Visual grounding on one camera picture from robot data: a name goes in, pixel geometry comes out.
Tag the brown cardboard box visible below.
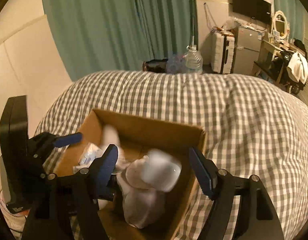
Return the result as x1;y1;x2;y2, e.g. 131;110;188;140
54;109;206;239

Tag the silver mini fridge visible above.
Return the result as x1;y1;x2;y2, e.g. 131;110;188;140
232;27;262;75

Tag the white suitcase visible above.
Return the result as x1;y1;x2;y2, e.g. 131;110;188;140
210;31;235;74

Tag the small green curtain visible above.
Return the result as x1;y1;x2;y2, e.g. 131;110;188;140
274;0;305;42

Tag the white garment on chair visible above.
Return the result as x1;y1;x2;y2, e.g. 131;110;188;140
287;52;308;84

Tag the black wall television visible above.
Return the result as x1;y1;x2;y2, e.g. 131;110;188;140
232;0;271;25

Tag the white and blue sock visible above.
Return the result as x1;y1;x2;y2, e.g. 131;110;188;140
117;158;165;229

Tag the white round vanity mirror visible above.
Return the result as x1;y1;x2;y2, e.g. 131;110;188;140
272;10;289;40

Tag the clear water jug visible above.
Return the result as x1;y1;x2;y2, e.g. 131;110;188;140
183;44;203;74

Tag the grey checked duvet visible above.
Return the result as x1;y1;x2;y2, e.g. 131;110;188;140
36;71;308;239

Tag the white dressing table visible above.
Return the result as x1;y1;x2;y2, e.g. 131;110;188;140
252;40;294;84

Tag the tissue pack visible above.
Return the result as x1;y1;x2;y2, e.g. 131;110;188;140
72;142;104;174

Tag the large green curtain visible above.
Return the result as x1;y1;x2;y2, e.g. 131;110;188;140
42;0;198;81

